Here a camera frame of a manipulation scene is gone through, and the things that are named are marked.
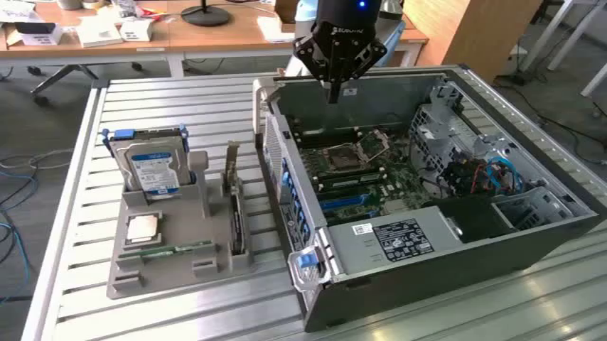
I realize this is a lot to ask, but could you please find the white paper stack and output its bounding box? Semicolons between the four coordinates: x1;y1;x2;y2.
255;16;297;44

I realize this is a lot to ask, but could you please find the blue floor cable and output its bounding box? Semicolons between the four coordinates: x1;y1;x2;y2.
0;169;37;305

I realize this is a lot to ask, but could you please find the white box with black lid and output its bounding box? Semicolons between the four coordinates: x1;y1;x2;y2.
12;21;65;46

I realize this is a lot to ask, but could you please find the white table frame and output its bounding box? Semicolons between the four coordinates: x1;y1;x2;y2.
519;0;607;72

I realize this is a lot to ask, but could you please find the metal disk bay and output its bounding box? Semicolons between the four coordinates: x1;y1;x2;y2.
491;186;576;232

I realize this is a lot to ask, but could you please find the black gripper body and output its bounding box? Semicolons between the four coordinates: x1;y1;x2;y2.
307;0;384;85

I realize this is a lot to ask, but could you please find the long expansion slot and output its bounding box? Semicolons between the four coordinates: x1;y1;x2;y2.
320;193;372;210

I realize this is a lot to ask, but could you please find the green bare RAM stick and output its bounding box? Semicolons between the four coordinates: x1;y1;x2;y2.
117;241;213;259

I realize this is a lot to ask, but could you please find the silver CPU chip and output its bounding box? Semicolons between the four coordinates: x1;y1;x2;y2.
127;214;160;244

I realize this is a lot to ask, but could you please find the CPU socket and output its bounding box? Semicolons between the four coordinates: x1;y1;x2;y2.
321;144;365;173

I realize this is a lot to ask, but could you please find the blue data wire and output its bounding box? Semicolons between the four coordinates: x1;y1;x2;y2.
485;156;525;196

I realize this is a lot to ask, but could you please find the RAM stick with white label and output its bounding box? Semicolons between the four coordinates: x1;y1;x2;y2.
323;173;384;188

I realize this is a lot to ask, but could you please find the graphics card with metal bracket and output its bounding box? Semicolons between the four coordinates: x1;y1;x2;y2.
221;141;248;256

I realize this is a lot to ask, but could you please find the white printed paper sheet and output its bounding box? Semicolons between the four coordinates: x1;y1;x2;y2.
0;6;39;23

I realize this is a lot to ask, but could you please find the black open PC case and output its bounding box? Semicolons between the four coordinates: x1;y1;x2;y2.
252;63;601;333

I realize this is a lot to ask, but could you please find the white floor device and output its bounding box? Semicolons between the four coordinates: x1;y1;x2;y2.
507;45;529;77

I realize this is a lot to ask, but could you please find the blue case latch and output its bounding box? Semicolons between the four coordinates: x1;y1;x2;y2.
293;254;317;273

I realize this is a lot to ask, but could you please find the hard disk in blue caddy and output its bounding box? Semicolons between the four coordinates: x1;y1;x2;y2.
100;123;191;200

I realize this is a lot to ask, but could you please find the grey floor cable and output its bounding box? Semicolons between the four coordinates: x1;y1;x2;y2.
0;148;75;171

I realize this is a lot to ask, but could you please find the black office chair base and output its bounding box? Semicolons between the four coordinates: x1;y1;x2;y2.
27;62;144;104

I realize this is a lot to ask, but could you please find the red wire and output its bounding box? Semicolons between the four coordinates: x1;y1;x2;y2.
468;161;489;195

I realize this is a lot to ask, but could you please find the black round lamp base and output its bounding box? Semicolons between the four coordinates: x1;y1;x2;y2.
179;0;233;28

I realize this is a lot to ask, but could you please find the wooden desk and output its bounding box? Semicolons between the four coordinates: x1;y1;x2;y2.
0;0;431;79

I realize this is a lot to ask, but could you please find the grey power supply unit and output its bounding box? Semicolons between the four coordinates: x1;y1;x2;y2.
327;207;464;276

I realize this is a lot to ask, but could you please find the white open box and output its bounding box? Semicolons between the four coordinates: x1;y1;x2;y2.
75;16;125;49

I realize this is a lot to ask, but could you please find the white box with labels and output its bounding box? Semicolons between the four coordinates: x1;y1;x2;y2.
117;17;156;43

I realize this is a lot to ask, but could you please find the white table leg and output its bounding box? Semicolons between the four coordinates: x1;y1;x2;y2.
580;63;607;97

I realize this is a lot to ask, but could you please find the grey plastic parts rack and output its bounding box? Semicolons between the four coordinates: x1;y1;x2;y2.
107;150;260;301

